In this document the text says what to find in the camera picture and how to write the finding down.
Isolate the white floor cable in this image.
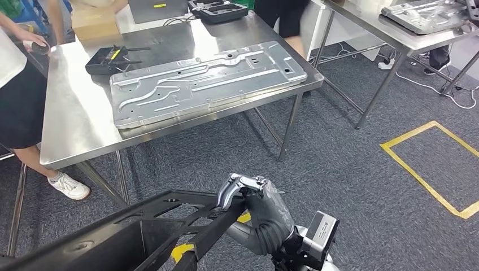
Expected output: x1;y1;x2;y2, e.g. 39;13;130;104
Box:
394;70;479;110

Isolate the white cabinet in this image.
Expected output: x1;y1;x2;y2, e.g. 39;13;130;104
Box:
299;0;395;63

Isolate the black foam tray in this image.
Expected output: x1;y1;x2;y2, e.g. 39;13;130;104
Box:
187;0;250;25

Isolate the black table cable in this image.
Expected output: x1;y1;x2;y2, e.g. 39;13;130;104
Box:
162;15;196;28

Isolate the yellow floor tape square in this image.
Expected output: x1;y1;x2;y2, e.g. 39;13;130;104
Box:
170;211;252;264
380;120;479;220

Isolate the long black plastic part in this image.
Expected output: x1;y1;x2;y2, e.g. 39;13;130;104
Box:
0;189;248;271

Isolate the grey case with yellow label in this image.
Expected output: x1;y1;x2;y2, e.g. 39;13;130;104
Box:
127;0;189;24

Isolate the white power strip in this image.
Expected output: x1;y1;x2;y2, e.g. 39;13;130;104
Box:
377;58;397;71

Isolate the stamped grey metal plate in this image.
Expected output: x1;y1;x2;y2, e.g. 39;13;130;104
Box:
109;40;309;130
380;0;469;36

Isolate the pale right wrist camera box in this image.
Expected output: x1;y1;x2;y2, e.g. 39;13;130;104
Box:
301;210;341;268

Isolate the steel tube frame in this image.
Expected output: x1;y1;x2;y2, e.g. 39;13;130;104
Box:
0;151;30;258

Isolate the black remote controller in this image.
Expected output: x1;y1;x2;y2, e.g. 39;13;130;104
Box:
85;45;151;76

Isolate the person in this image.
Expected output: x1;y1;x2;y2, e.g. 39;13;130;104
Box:
47;0;130;45
254;0;312;59
0;13;92;202

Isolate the stainless steel workbench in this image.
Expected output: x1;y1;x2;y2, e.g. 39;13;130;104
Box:
313;0;479;130
39;10;325;210

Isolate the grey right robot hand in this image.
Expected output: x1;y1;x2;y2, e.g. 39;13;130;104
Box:
217;173;295;256

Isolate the brown cardboard box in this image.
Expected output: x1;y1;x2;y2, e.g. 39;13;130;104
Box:
71;6;121;42

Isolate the black round roll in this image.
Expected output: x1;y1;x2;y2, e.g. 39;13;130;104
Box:
31;40;51;56

